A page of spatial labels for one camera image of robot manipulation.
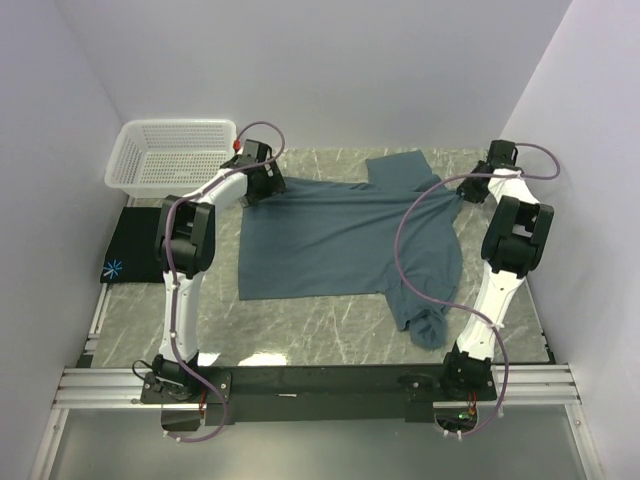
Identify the blue-grey t-shirt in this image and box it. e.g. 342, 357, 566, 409
238, 151, 463, 350

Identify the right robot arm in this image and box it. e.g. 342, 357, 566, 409
438, 140, 554, 400

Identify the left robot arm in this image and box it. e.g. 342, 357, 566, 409
148, 140, 286, 402

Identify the white plastic basket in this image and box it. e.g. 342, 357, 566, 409
104, 119, 237, 199

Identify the folded black t-shirt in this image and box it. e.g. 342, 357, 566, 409
99, 207, 163, 284

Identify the black base beam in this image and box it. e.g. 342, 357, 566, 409
140, 364, 498, 426

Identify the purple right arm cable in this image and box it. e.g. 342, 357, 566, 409
393, 143, 562, 441

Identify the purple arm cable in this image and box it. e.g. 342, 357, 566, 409
393, 143, 562, 441
164, 121, 287, 447

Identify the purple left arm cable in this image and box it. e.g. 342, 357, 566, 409
164, 121, 287, 447

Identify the aluminium rail frame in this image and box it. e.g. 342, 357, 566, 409
29, 149, 596, 480

